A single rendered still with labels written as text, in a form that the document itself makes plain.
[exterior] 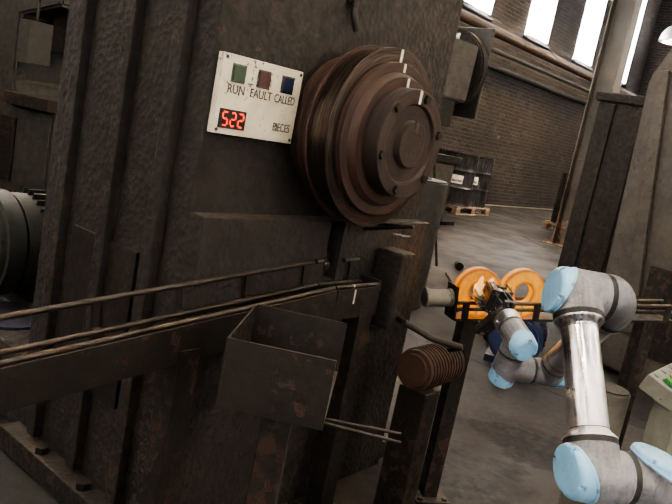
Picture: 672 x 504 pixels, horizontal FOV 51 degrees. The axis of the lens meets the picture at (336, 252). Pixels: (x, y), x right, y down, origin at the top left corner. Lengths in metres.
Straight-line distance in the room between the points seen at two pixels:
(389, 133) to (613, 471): 0.91
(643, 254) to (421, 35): 2.52
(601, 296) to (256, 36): 1.01
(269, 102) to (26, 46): 4.11
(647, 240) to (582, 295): 2.71
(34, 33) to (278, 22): 4.10
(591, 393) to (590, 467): 0.17
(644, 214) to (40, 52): 4.26
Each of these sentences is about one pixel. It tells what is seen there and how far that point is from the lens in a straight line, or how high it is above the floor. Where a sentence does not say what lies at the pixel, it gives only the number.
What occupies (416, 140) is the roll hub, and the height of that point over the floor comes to 1.13.
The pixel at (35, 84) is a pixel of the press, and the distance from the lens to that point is 6.31.
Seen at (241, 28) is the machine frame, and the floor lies 1.30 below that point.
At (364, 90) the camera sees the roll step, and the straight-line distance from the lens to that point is 1.78.
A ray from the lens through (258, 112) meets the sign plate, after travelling 1.74.
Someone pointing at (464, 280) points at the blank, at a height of 0.74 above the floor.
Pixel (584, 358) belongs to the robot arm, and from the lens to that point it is 1.70.
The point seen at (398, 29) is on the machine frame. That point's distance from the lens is 2.15.
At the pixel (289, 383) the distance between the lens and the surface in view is 1.32.
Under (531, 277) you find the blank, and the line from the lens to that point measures 2.34.
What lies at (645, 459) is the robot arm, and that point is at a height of 0.58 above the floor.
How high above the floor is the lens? 1.14
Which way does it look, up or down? 10 degrees down
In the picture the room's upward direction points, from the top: 11 degrees clockwise
